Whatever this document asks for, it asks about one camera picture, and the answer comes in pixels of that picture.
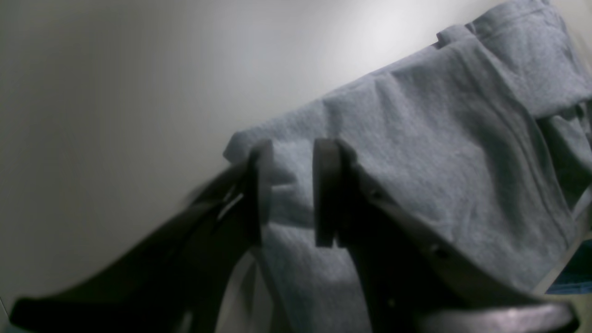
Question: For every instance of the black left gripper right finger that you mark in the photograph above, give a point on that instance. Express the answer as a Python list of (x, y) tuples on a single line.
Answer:
[(413, 280)]

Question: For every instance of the grey T-shirt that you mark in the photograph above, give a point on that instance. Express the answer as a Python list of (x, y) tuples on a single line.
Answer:
[(485, 135)]

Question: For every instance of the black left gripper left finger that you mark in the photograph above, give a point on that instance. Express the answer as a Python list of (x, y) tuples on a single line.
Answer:
[(181, 269)]

